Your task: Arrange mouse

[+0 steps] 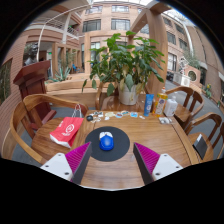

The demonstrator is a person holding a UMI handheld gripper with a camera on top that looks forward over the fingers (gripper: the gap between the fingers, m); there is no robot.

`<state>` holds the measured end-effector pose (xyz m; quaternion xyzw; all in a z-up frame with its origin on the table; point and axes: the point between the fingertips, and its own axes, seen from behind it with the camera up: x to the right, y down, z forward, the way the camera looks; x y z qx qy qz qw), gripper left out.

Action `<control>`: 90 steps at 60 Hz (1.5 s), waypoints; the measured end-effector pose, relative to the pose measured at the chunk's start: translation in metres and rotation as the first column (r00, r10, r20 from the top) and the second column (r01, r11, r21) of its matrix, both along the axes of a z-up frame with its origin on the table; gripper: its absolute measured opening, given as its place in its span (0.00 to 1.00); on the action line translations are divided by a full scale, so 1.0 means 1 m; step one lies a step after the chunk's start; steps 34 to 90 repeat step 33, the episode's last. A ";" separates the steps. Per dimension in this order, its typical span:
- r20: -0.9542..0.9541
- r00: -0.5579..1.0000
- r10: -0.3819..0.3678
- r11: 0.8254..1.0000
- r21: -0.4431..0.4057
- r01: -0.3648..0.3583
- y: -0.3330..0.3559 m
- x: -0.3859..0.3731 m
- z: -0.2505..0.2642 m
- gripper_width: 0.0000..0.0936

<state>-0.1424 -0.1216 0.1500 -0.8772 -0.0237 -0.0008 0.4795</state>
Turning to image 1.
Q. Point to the black round mouse pad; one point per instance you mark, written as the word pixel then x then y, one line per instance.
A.
pixel 121 143

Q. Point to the white pump bottle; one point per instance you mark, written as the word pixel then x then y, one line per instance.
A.
pixel 171 107

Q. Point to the wooden planter box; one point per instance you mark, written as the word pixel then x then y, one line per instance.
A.
pixel 70 85

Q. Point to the black key fob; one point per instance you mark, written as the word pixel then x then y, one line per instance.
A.
pixel 89 117

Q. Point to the dark red wooden lectern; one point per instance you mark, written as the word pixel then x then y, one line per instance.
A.
pixel 31 83

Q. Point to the black notebook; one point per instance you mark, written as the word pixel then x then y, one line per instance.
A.
pixel 200 146

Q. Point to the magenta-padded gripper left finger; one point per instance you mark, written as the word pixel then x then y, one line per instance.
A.
pixel 57 165

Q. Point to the dark bust statue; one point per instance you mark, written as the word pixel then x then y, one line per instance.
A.
pixel 31 56

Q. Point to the yellow liquid bottle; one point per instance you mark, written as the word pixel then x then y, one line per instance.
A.
pixel 160 104

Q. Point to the blue squeeze tube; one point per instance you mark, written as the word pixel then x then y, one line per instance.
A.
pixel 149 105

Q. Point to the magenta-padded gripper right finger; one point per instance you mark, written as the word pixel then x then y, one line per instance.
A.
pixel 165 165

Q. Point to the small blue sticker card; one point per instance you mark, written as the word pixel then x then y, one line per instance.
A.
pixel 134 114

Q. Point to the green plant in white pot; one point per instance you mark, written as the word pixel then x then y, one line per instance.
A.
pixel 128 63

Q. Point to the blue and white computer mouse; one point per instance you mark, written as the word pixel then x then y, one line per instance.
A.
pixel 106 142

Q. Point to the white plastic packet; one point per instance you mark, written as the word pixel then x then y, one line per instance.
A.
pixel 164 120

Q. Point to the spiky agave plant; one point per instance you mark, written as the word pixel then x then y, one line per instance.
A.
pixel 61 75

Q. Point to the red paper shopping bag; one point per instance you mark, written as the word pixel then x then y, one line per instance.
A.
pixel 66 130

